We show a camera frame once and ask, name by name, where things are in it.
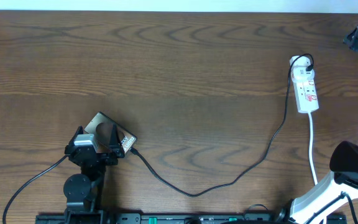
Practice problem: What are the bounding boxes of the black camera cable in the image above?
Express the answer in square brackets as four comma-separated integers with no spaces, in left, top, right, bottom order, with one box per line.
[303,192,358,224]
[2,154,70,224]

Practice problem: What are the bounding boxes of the white power strip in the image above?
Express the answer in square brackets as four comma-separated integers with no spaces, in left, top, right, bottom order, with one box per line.
[293,79,319,114]

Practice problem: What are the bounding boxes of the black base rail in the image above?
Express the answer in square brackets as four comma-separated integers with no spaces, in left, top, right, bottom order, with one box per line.
[35,211,347,224]

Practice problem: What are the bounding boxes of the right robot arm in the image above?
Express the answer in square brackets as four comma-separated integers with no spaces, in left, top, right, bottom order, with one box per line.
[276,54,358,223]

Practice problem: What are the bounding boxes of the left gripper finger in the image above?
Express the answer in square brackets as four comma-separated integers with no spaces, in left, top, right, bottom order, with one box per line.
[109,124,125,158]
[68,126,83,146]

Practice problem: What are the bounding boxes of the white USB charger plug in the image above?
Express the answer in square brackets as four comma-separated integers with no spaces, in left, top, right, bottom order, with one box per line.
[290,55,314,83]

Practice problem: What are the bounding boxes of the black right camera cable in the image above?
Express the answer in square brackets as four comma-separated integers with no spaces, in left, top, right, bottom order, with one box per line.
[303,192,358,224]

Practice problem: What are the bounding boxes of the black left camera cable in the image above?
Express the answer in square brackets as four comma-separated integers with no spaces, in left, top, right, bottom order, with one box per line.
[2,154,70,224]

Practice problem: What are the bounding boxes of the white power strip cord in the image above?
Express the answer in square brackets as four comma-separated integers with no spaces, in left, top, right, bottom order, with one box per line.
[308,112,328,224]

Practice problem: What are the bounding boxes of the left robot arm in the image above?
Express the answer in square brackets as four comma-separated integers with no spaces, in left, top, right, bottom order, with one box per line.
[63,125,124,224]

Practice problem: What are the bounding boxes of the brown Galaxy smartphone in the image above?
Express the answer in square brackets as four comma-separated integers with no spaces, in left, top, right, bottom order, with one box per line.
[85,112,137,155]

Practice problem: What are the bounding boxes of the black USB charging cable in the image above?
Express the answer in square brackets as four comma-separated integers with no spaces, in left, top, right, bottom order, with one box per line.
[130,53,315,198]

